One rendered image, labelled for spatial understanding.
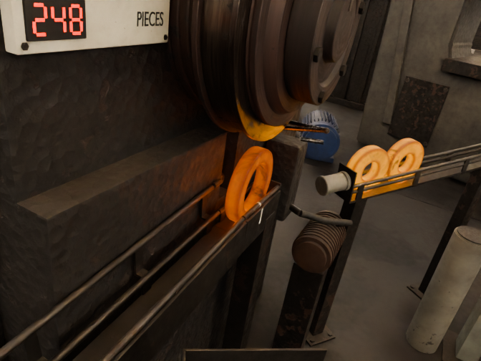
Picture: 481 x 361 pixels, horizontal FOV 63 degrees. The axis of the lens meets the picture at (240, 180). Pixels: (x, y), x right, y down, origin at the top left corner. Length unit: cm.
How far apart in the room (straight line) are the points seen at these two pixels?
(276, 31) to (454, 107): 286
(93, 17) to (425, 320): 149
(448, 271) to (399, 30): 232
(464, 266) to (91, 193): 126
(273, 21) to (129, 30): 21
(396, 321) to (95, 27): 162
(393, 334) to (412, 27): 241
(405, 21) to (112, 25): 305
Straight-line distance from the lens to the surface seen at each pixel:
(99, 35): 57
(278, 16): 62
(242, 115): 66
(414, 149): 136
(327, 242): 119
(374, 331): 176
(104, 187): 60
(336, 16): 71
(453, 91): 340
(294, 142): 107
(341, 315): 176
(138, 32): 62
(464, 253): 152
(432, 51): 344
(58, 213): 55
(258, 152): 85
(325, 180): 115
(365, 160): 122
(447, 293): 160
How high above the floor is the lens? 116
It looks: 27 degrees down
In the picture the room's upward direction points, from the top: 9 degrees clockwise
